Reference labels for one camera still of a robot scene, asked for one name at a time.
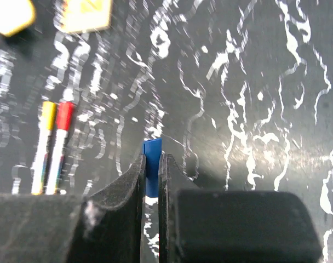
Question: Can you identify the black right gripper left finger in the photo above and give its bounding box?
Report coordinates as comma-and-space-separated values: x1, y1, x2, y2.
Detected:
66, 154, 146, 262

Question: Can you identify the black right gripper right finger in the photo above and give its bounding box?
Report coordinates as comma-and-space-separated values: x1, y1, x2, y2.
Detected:
158, 154, 322, 262

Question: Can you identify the blue pen cap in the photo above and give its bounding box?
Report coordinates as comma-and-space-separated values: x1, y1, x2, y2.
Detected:
142, 138, 162, 198

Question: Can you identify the red white pen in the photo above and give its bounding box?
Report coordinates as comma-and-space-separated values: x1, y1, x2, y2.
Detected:
45, 101, 74, 195

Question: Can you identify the yellow white pen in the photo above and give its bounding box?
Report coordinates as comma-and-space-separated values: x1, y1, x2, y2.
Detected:
31, 101, 56, 195

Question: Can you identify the orange card pack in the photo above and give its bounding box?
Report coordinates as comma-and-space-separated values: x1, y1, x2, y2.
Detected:
61, 0, 113, 34

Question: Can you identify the small whiteboard with writing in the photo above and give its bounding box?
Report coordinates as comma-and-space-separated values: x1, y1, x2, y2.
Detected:
0, 0, 36, 37

